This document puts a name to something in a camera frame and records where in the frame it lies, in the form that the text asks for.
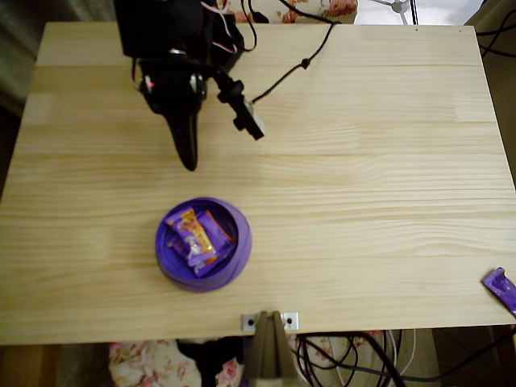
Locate white cable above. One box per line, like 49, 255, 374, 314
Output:
385, 329, 418, 387

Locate silver metal bracket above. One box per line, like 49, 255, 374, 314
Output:
240, 311, 300, 332

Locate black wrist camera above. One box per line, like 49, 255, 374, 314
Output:
209, 66, 266, 141

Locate purple bowl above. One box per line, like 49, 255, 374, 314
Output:
154, 196, 254, 293

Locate purple orange wrapped candy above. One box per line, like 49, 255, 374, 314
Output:
166, 207, 218, 267

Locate black camera cable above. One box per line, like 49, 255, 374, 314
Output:
250, 0, 343, 104

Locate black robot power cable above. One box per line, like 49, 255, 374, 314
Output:
237, 0, 260, 52

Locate metal table clamp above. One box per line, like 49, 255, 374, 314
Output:
243, 310, 302, 387

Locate white star base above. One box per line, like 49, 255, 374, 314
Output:
368, 0, 410, 25

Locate black fabric object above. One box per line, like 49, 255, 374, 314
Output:
176, 337, 246, 387

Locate floral cushion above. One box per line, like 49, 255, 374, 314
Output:
217, 0, 360, 25
107, 330, 384, 387

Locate thick black cable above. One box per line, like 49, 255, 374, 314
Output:
296, 330, 408, 387

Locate red white servo wires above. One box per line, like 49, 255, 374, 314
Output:
199, 0, 245, 53

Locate thin black cable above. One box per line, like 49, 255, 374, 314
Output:
296, 336, 364, 387

